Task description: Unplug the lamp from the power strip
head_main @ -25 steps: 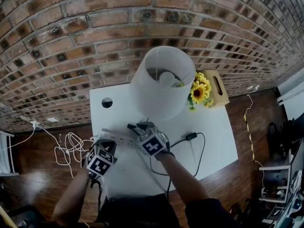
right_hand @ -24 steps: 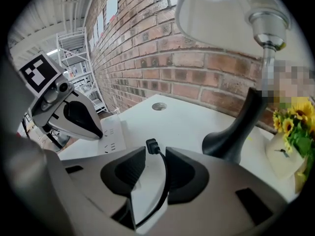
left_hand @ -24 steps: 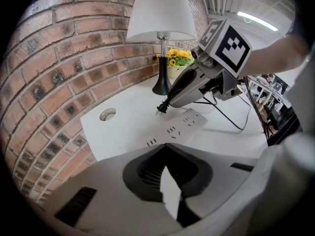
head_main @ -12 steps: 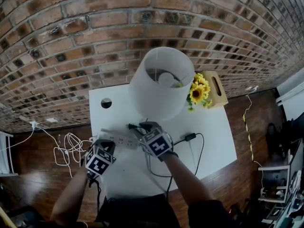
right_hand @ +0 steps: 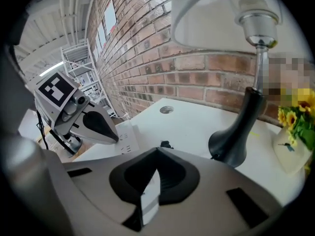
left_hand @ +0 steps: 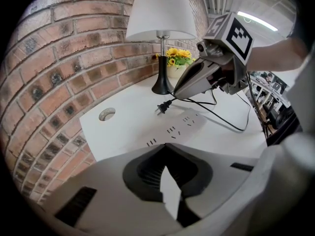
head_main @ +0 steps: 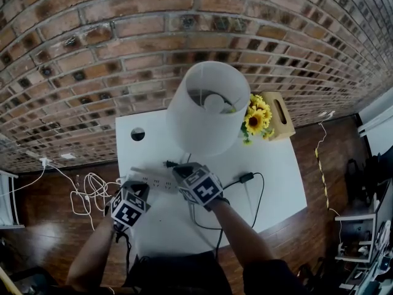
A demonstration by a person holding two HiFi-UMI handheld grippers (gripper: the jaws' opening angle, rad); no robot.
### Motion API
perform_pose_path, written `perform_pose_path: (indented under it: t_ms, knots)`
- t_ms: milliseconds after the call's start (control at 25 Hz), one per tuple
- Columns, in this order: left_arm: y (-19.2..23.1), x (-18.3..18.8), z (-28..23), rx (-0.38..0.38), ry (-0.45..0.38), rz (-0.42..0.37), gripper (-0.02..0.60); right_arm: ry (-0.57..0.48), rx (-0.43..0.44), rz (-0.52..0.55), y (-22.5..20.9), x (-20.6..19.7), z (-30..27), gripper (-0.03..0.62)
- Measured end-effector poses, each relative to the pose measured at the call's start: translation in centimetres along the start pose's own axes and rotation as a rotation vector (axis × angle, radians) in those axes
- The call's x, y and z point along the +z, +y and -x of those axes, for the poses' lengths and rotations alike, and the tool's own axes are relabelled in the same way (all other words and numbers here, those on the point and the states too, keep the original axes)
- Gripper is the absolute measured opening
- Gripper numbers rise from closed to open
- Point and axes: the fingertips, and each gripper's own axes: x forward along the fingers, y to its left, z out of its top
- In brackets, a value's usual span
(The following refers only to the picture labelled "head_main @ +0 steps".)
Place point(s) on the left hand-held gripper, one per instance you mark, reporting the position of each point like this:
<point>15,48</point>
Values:
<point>127,212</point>

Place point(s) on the person's left forearm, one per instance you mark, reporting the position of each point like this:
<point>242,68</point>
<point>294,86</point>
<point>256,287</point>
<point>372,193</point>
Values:
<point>92,257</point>

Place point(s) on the white power strip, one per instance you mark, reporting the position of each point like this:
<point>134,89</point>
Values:
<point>158,183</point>

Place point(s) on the person's black clothing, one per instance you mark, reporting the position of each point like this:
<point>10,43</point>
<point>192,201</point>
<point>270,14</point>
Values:
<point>181,275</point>

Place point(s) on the person's right forearm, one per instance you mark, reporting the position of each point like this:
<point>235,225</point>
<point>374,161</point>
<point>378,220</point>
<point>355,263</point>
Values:
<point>242,238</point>

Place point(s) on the white metal shelf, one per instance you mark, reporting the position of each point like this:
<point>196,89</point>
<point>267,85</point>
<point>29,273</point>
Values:
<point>10,201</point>

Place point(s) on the white wall socket plate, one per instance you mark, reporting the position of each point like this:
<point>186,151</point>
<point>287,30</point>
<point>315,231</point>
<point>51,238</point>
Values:
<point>67,156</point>

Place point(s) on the white cabinet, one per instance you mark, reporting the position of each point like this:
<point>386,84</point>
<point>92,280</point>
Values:
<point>376,124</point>

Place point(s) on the black chair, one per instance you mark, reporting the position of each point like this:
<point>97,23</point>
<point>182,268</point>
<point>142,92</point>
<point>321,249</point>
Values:
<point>363,177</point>

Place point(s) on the yellow sunflower bouquet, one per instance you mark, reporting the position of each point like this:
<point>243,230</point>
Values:
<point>255,121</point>

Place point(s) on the white equipment rack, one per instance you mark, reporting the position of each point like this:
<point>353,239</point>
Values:
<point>365,241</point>

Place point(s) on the white shade table lamp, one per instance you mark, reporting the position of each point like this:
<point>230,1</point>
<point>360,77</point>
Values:
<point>196,128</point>

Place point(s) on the wooden tissue box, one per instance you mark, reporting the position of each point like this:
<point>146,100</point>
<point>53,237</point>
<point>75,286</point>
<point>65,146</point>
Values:
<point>281,115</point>

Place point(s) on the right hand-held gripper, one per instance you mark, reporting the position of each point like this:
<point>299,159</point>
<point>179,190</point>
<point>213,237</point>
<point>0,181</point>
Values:
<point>201,190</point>

